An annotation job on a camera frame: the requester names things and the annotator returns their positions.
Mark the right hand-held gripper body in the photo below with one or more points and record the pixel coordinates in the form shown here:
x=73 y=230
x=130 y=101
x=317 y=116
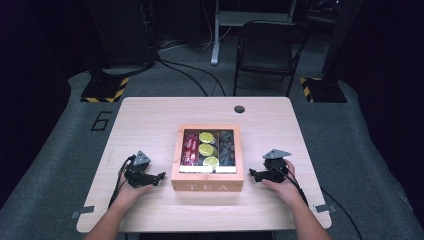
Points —
x=276 y=168

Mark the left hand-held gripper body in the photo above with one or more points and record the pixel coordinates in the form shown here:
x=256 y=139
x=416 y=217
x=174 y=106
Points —
x=138 y=173

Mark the red coffee stick packet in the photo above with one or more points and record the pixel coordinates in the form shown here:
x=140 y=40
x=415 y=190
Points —
x=187 y=150
x=195 y=148

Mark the wooden tea box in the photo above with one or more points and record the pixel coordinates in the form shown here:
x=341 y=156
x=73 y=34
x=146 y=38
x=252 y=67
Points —
x=206 y=182

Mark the green coffee capsule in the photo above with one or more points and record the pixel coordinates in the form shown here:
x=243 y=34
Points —
x=211 y=161
x=206 y=137
x=205 y=149

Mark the person's left hand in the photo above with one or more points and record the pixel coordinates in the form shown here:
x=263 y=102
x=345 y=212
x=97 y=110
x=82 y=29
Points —
x=128 y=196

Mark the person's right hand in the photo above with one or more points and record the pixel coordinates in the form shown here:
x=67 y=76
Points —
x=286 y=191

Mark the clear tea bag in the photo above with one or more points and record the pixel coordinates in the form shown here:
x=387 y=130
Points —
x=227 y=136
x=227 y=148
x=227 y=160

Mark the grey table clip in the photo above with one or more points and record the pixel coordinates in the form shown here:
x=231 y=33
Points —
x=83 y=211
x=325 y=208

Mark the black stand with striped base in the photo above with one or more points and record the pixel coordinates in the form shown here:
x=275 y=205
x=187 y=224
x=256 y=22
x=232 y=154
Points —
x=325 y=90
x=105 y=88

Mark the black folding chair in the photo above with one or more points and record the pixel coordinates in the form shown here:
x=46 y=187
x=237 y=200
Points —
x=266 y=50

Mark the white desk stand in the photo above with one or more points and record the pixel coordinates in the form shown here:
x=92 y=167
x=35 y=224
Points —
x=216 y=40

